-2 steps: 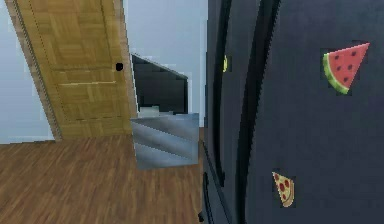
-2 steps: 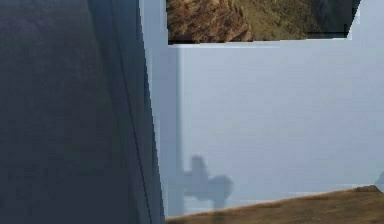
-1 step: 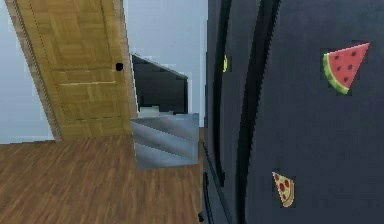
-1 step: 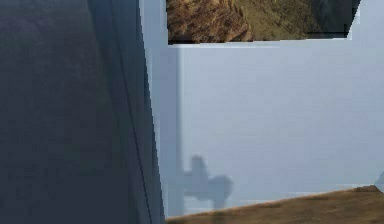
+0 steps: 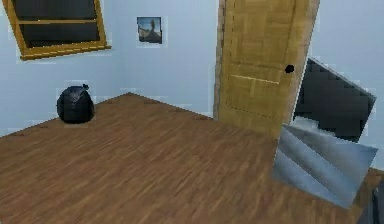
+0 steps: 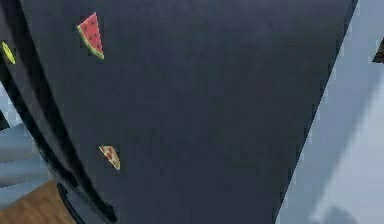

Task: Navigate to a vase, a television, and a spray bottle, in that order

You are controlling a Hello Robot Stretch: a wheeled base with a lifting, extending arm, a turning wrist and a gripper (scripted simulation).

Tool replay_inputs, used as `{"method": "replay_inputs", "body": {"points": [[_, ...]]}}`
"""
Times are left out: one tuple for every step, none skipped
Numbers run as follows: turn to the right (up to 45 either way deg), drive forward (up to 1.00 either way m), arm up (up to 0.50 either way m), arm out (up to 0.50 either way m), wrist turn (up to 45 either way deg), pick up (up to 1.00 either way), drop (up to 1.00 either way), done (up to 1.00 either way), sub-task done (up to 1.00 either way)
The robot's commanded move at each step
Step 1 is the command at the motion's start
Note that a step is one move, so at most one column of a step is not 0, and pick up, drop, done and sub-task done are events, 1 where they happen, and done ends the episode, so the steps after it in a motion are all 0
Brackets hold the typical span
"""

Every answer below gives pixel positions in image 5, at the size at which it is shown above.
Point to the grey television stand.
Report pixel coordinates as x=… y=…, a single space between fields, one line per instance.
x=320 y=163

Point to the black television set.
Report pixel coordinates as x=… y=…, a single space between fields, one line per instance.
x=333 y=103

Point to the wooden room door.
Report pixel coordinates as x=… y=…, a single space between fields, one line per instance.
x=260 y=63

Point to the black round door knob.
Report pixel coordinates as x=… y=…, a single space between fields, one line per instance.
x=289 y=69

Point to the black garbage bag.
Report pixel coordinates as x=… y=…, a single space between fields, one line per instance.
x=75 y=105

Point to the wooden framed window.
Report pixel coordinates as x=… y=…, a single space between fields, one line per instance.
x=60 y=50

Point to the small framed wall picture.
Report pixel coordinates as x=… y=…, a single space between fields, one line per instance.
x=149 y=30

